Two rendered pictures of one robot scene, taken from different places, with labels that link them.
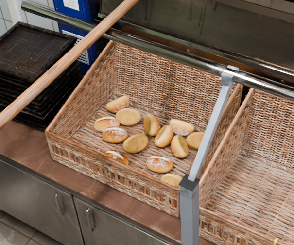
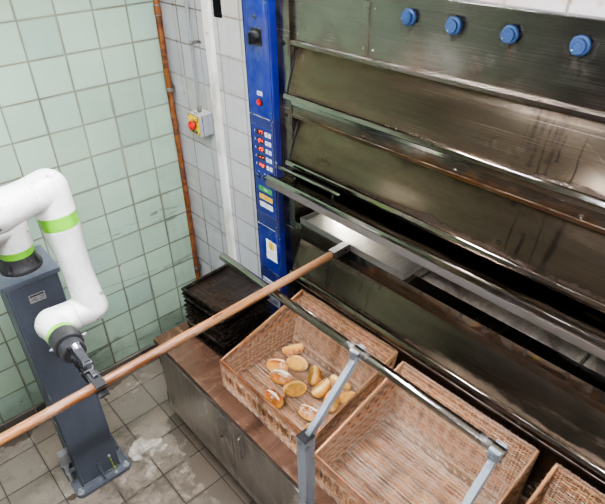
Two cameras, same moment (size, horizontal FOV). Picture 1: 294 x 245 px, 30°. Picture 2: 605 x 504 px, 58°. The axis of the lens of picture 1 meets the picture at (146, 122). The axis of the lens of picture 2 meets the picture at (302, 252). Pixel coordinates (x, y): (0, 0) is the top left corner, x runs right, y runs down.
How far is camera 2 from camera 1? 0.44 m
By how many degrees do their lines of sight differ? 15
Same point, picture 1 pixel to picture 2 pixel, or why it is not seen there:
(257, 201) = (384, 469)
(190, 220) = (304, 470)
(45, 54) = (240, 294)
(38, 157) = (212, 380)
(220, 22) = (382, 300)
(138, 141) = (297, 387)
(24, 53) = (223, 290)
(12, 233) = (185, 441)
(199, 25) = (366, 299)
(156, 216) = (291, 459)
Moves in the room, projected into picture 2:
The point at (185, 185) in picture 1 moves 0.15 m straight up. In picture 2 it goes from (301, 438) to (300, 404)
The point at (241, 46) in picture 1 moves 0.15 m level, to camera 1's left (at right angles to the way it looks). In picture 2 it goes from (396, 326) to (356, 321)
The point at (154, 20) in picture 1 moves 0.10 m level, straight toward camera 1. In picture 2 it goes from (331, 286) to (326, 301)
